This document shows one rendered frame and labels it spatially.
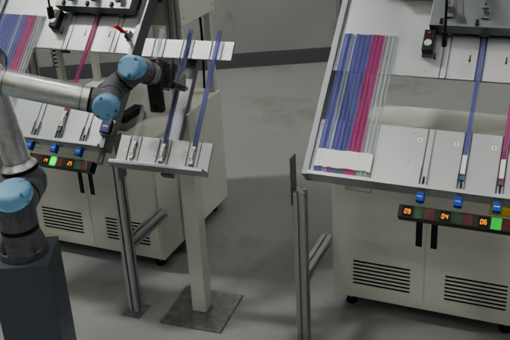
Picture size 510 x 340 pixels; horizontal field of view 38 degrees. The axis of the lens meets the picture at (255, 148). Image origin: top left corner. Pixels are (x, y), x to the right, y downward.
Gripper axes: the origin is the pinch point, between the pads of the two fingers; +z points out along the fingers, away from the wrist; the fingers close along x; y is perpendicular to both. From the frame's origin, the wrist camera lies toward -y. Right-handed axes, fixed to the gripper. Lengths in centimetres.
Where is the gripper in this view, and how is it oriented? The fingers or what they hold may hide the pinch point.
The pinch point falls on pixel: (177, 89)
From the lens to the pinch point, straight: 252.5
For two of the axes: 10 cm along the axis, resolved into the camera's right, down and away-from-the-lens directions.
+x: -9.4, -0.9, 3.2
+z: 3.2, 0.7, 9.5
